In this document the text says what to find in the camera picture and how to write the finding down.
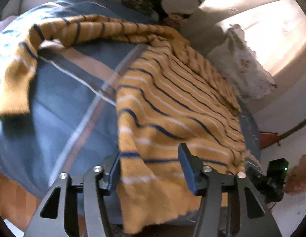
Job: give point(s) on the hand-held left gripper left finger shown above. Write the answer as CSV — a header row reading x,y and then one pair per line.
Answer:
x,y
115,175

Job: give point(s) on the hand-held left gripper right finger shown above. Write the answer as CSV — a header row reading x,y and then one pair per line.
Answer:
x,y
188,169

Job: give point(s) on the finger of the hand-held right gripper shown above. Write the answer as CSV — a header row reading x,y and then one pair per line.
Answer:
x,y
252,166

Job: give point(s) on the mustard striped knit sweater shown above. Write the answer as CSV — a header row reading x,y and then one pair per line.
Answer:
x,y
167,108

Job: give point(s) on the pink crumpled object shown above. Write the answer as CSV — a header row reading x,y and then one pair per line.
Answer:
x,y
300,175

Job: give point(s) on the orange cloth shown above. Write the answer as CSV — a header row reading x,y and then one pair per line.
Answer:
x,y
268,140

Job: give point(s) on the wooden stick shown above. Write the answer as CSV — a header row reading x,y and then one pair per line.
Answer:
x,y
295,127

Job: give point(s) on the blue plaid bed sheet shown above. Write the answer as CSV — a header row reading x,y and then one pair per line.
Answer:
x,y
56,108

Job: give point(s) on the white ruffled floral pillow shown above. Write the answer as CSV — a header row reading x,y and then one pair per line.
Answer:
x,y
242,64

